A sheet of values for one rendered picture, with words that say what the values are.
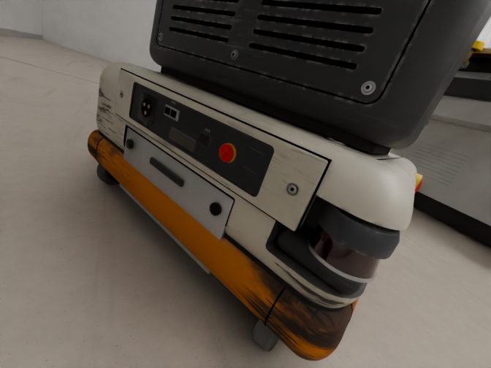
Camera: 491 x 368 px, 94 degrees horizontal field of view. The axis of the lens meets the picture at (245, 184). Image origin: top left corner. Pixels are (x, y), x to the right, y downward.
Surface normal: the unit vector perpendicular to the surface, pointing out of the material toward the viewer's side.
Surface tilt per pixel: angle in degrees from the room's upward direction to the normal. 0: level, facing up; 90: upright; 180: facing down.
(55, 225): 0
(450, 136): 90
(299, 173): 90
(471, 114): 90
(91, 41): 90
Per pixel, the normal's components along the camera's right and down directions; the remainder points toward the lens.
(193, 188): -0.60, 0.10
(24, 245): 0.32, -0.88
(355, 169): -0.14, -0.62
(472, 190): -0.84, -0.09
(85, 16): 0.44, 0.46
